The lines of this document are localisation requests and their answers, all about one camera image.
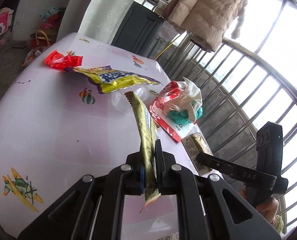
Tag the yellow broom handle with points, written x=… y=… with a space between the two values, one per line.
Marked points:
x=164 y=50

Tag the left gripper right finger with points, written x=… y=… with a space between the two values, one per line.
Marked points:
x=158 y=162

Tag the beige puffer jacket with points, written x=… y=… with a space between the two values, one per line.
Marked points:
x=206 y=20

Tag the metal balcony railing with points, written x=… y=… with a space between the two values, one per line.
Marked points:
x=241 y=93

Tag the brown cracker packet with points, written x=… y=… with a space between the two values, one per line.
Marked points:
x=194 y=144

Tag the clothes and bags pile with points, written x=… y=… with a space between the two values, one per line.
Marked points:
x=46 y=34

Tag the red plastic wrapper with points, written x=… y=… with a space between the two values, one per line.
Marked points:
x=59 y=61

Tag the person's right hand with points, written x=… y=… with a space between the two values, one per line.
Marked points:
x=268 y=209

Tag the dark metal cabinet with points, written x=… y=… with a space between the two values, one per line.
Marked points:
x=138 y=30

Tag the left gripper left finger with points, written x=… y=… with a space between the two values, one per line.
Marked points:
x=142 y=170

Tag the yellow purple chip bag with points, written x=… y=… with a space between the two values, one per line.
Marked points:
x=108 y=80

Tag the white and teal bag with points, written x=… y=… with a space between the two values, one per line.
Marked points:
x=186 y=108

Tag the red white plastic package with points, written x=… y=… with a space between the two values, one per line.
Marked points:
x=160 y=111

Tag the white sheer curtain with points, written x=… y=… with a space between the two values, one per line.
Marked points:
x=102 y=19

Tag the gold green snack wrapper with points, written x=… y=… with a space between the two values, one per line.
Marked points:
x=148 y=131

